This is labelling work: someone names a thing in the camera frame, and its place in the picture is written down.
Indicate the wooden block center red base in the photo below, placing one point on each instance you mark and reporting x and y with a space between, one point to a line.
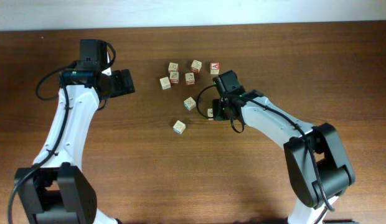
190 78

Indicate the wooden block leaf picture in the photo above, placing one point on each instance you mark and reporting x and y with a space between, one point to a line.
174 77

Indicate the wooden block top left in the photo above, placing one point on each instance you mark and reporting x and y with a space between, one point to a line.
173 67

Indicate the wooden block blue side front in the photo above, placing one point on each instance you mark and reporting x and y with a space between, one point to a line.
179 127

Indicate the wooden block far left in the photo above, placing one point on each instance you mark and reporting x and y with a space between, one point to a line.
165 83

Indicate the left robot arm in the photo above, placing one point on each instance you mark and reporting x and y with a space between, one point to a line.
54 189

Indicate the wooden block red side top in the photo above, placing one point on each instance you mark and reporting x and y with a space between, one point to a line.
196 66

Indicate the wooden block red letter A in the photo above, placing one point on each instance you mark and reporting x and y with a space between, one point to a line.
214 68

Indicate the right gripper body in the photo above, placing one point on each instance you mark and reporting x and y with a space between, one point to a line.
220 112

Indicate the wooden block blue side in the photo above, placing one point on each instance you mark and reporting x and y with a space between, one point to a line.
179 127
189 103

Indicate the wooden block car picture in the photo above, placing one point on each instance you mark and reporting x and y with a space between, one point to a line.
210 113

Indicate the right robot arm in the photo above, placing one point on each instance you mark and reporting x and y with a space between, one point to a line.
318 166

